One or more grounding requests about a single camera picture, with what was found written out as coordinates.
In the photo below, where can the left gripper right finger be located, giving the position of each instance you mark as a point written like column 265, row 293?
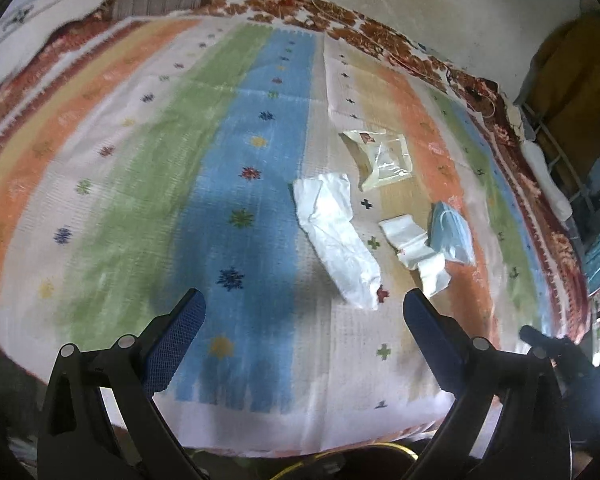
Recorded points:
column 507, row 420

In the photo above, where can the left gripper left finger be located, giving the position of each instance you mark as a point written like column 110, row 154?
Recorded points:
column 77, row 440

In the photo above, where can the light blue face mask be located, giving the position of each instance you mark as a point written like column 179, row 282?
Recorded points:
column 450, row 234

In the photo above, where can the white tissue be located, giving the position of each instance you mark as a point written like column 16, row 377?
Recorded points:
column 324, row 213

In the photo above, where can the yellowish clear plastic wrapper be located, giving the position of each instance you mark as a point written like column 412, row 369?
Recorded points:
column 382, row 157

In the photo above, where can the black gold-rimmed trash bin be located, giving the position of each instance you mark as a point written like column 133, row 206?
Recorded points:
column 382, row 460

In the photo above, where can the colourful striped bed mat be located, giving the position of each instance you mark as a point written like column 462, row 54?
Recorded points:
column 183, row 177

